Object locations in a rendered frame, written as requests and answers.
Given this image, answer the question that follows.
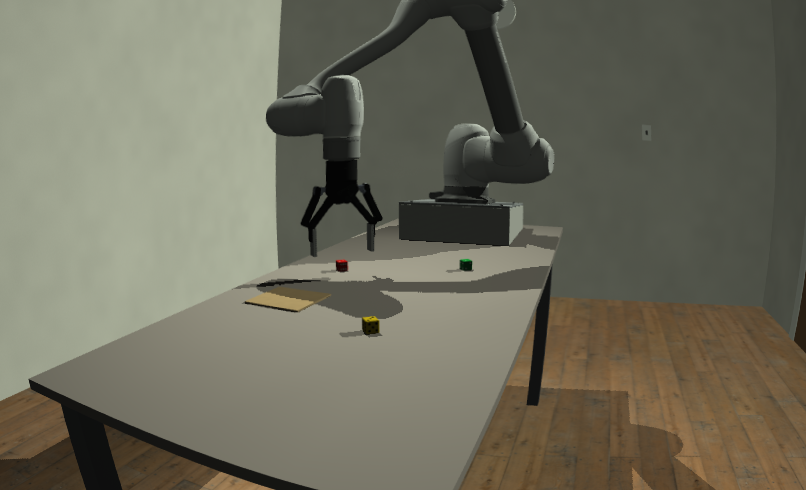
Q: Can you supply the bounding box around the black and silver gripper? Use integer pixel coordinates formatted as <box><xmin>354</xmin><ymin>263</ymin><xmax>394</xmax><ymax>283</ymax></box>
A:
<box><xmin>301</xmin><ymin>160</ymin><xmax>383</xmax><ymax>257</ymax></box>

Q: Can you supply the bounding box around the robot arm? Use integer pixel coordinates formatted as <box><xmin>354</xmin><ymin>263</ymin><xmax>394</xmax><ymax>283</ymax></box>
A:
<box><xmin>266</xmin><ymin>0</ymin><xmax>554</xmax><ymax>204</ymax></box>

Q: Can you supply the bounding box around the yellow die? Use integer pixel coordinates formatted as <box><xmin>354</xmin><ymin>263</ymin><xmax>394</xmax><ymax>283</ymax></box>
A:
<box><xmin>362</xmin><ymin>316</ymin><xmax>380</xmax><ymax>334</ymax></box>

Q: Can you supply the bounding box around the tan flat mat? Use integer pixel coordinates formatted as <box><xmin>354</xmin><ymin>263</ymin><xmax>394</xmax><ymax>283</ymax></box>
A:
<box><xmin>245</xmin><ymin>287</ymin><xmax>331</xmax><ymax>312</ymax></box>

